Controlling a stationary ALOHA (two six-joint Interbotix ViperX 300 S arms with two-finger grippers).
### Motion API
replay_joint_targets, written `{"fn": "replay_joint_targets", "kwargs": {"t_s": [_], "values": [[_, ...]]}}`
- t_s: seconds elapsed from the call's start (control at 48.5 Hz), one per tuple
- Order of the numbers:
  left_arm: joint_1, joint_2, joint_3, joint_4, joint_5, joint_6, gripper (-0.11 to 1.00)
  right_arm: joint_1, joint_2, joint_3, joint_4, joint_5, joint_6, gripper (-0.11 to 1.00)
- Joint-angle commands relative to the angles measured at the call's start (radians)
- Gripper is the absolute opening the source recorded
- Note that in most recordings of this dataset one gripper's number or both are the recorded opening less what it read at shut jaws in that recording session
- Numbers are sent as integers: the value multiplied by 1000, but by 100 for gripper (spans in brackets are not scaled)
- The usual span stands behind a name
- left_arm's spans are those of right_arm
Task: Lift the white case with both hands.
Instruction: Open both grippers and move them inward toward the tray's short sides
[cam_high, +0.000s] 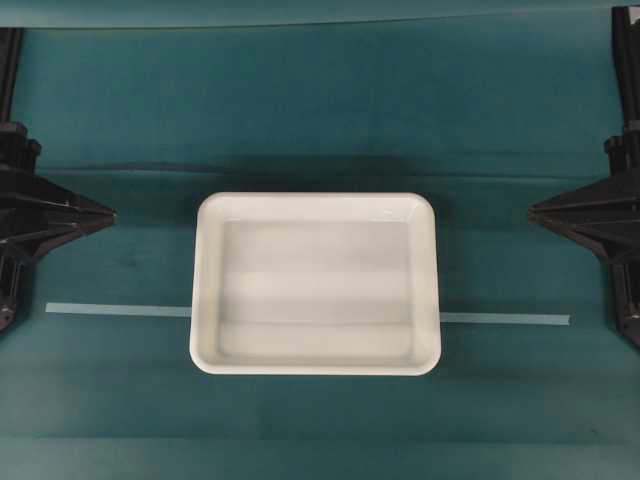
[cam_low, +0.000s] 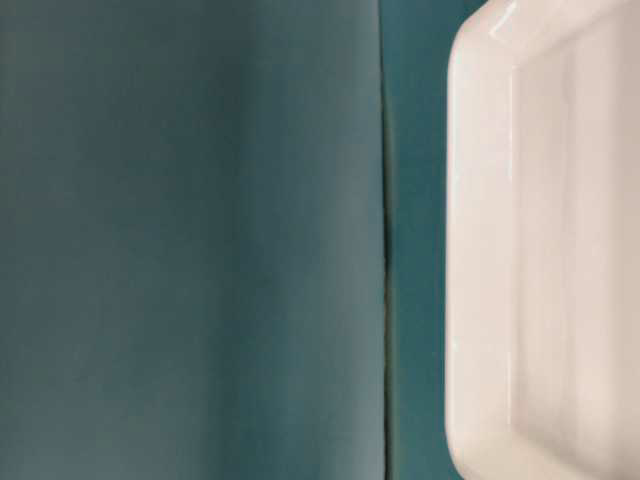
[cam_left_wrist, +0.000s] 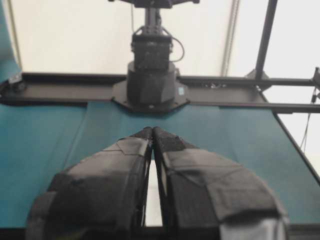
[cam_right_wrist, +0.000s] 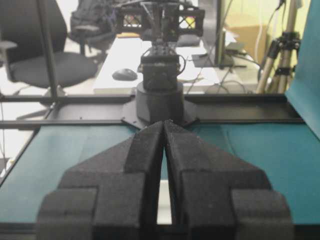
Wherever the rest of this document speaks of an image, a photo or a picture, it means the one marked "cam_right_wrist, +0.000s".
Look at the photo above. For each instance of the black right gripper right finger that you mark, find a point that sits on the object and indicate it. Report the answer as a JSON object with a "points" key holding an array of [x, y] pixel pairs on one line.
{"points": [[219, 196]]}

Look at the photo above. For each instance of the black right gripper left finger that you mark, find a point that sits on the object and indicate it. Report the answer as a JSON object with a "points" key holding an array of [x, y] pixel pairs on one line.
{"points": [[110, 196]]}

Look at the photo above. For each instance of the white plastic tray case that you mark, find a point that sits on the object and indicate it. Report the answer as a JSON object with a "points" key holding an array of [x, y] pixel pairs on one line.
{"points": [[164, 216]]}

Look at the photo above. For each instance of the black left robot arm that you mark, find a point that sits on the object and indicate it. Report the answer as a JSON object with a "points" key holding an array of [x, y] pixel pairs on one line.
{"points": [[160, 96]]}

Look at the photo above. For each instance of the black computer mouse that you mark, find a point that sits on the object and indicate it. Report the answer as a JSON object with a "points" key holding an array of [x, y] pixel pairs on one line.
{"points": [[124, 74]]}

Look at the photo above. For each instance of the teal backdrop panel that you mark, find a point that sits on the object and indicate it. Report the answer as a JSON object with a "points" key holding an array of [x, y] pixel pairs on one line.
{"points": [[304, 91]]}

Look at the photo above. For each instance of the white desk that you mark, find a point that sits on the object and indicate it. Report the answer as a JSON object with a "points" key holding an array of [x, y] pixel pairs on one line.
{"points": [[125, 53]]}

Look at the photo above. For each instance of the cardboard box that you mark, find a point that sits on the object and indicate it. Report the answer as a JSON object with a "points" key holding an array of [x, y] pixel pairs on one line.
{"points": [[250, 31]]}

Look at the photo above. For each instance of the black office chair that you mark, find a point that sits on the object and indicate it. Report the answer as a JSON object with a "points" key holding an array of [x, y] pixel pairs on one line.
{"points": [[22, 49]]}

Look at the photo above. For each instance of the black backpack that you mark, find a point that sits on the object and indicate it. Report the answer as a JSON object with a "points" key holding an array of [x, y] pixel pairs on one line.
{"points": [[94, 20]]}

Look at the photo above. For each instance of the camera tripod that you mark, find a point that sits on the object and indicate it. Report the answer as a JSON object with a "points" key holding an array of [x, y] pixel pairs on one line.
{"points": [[277, 72]]}

